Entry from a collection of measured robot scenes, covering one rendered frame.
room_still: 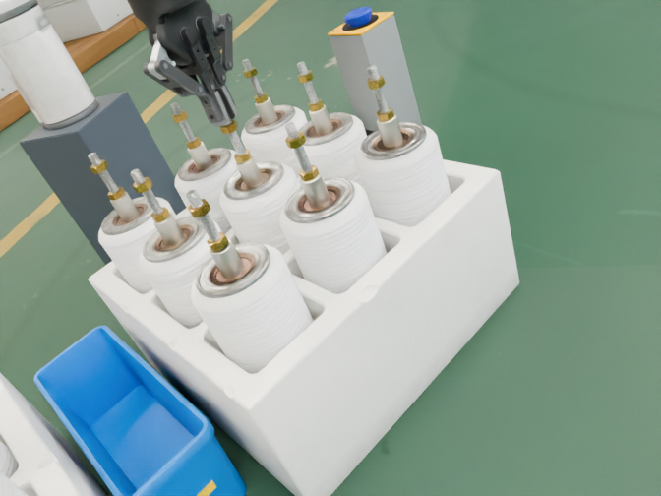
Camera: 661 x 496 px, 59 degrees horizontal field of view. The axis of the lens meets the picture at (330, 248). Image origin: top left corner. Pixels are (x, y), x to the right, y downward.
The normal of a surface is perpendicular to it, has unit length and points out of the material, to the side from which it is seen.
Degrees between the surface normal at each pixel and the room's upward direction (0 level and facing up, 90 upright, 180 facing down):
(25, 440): 0
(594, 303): 0
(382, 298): 90
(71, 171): 90
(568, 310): 0
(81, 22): 90
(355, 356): 90
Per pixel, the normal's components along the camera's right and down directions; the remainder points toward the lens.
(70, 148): -0.32, 0.65
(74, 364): 0.64, 0.23
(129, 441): -0.31, -0.76
